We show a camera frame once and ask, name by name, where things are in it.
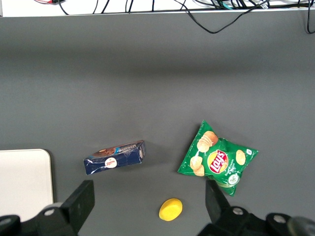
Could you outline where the dark grey table mat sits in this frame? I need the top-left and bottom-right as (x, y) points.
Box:
(0, 9), (315, 236)

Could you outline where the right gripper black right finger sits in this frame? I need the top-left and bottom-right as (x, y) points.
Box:
(199, 180), (266, 236)

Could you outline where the green Lay's chips bag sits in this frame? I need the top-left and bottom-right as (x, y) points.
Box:
(177, 119), (259, 197)

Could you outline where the long looping black cable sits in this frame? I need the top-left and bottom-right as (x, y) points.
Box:
(173, 0), (271, 34)

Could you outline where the yellow lemon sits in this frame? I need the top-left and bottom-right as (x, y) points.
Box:
(158, 198), (184, 222)

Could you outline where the white rectangular plastic tray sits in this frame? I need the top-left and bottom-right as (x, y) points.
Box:
(0, 148), (54, 222)

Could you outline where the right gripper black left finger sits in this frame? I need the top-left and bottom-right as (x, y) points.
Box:
(36, 179), (95, 236)

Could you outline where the dark blue cookie box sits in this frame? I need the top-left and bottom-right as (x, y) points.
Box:
(83, 140), (146, 176)

